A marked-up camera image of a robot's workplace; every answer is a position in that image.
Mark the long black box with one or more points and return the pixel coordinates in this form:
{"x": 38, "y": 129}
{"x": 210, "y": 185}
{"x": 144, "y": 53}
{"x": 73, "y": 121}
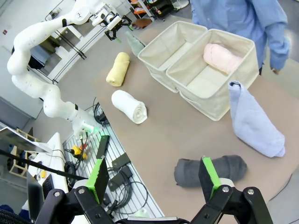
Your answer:
{"x": 103, "y": 145}

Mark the black metal frame cart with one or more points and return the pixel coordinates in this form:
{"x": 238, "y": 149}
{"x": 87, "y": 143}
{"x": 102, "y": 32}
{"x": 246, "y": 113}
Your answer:
{"x": 70, "y": 39}

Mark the light blue cone towel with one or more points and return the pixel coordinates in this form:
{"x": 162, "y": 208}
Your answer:
{"x": 252, "y": 123}

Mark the person's left forearm blue sleeve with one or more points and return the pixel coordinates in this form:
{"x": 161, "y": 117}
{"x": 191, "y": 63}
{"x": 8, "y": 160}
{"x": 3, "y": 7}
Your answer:
{"x": 279, "y": 46}

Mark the white desk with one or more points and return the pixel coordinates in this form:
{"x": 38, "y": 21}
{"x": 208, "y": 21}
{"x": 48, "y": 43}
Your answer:
{"x": 58, "y": 158}

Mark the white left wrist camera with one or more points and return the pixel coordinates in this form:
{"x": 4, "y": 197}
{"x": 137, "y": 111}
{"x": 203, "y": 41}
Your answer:
{"x": 114, "y": 22}

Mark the yellow emergency stop button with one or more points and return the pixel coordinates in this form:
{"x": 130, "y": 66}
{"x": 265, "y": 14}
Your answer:
{"x": 77, "y": 151}

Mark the dark monitor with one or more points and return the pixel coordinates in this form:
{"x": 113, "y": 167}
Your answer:
{"x": 35, "y": 196}

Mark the wooden shelf rack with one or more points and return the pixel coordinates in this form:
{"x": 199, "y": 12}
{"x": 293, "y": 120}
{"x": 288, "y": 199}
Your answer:
{"x": 17, "y": 163}

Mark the person's left hand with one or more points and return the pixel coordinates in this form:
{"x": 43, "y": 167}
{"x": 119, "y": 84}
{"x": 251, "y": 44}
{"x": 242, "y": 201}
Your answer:
{"x": 275, "y": 70}

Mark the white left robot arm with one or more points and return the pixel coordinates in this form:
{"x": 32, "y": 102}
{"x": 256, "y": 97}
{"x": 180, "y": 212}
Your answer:
{"x": 28, "y": 84}

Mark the person in blue shirt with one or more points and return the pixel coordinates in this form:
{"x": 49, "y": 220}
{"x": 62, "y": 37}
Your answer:
{"x": 222, "y": 14}

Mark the black pole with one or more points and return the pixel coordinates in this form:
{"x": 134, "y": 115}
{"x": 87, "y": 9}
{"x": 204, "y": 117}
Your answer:
{"x": 42, "y": 166}

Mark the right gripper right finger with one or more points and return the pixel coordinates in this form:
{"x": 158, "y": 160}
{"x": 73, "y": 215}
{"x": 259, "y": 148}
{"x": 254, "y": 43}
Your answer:
{"x": 208, "y": 177}

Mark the dark grey rolled towel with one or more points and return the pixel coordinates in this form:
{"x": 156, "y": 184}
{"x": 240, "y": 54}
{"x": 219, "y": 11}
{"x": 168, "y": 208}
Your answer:
{"x": 189, "y": 172}

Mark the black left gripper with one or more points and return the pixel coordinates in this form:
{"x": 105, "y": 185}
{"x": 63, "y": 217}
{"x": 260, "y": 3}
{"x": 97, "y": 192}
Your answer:
{"x": 119, "y": 26}

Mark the black keyboard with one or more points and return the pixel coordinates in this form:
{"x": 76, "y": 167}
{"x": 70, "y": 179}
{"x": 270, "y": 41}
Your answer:
{"x": 48, "y": 185}

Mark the cream fabric basket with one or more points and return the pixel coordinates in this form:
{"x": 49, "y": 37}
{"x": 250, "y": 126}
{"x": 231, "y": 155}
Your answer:
{"x": 210, "y": 100}
{"x": 168, "y": 39}

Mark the pink rolled towel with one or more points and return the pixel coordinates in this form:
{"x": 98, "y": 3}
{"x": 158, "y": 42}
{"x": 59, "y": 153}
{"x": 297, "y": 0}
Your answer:
{"x": 220, "y": 58}

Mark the black power adapter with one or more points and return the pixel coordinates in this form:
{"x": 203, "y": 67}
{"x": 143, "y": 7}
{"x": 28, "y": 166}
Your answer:
{"x": 120, "y": 178}
{"x": 121, "y": 161}

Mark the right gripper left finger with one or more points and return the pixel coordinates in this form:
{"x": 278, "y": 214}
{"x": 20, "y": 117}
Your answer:
{"x": 100, "y": 177}

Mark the slotted metal bench plate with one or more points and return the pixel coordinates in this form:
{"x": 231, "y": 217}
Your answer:
{"x": 140, "y": 177}

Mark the yellow towel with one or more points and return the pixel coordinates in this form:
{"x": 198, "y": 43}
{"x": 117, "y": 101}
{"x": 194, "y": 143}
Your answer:
{"x": 118, "y": 70}

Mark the grey-green cone towel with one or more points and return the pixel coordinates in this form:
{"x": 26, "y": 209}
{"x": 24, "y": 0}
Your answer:
{"x": 136, "y": 44}

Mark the white towel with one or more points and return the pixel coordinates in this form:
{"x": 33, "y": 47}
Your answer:
{"x": 128, "y": 106}

